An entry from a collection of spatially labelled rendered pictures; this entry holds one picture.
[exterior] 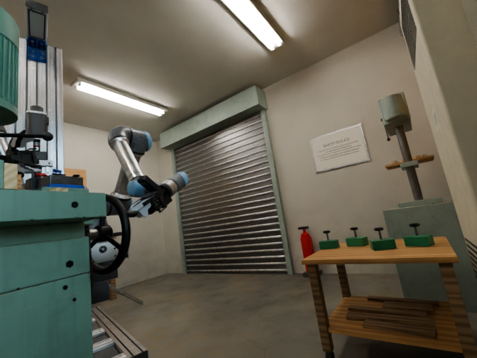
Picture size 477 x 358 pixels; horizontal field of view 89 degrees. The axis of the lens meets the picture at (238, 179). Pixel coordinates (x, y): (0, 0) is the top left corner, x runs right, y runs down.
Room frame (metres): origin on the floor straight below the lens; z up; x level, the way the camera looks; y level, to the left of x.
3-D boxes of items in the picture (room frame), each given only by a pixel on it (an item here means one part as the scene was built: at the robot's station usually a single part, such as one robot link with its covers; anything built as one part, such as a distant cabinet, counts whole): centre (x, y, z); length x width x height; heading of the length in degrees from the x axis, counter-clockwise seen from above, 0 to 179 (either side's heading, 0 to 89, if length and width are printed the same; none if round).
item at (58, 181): (0.76, 0.60, 0.99); 0.13 x 0.11 x 0.06; 63
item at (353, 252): (1.42, -0.70, 0.32); 0.66 x 0.57 x 0.64; 54
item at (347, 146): (2.91, -1.27, 1.48); 0.64 x 0.02 x 0.46; 56
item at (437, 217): (1.93, -1.38, 0.79); 0.62 x 0.48 x 1.58; 144
